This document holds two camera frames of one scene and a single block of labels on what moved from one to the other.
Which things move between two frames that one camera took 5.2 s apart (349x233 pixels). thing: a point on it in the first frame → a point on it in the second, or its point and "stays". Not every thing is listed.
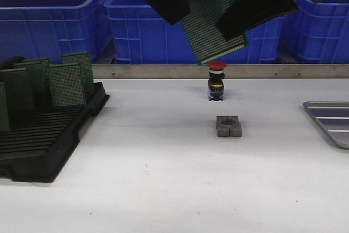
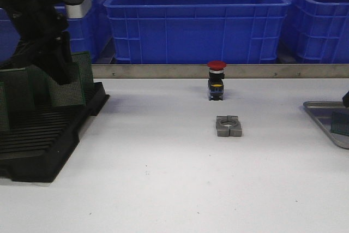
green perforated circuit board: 208,0 → 340,123
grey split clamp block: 228,126 stays
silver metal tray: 334,117 stays
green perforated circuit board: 66,85 stays
